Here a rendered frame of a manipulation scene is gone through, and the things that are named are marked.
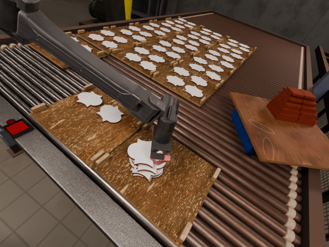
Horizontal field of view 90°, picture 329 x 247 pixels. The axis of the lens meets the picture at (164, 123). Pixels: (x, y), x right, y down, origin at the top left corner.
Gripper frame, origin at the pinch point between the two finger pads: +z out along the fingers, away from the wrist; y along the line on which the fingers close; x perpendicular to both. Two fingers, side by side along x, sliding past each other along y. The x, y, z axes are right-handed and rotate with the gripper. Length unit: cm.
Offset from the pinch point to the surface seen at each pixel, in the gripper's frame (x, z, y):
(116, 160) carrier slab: 15.8, 8.7, -0.4
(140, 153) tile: 6.5, 0.7, -1.0
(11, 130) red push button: 60, 9, 8
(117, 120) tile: 20.0, 7.6, 21.0
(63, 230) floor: 54, 102, -9
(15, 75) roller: 82, 10, 46
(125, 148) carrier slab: 13.4, 8.7, 6.1
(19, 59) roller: 90, 10, 64
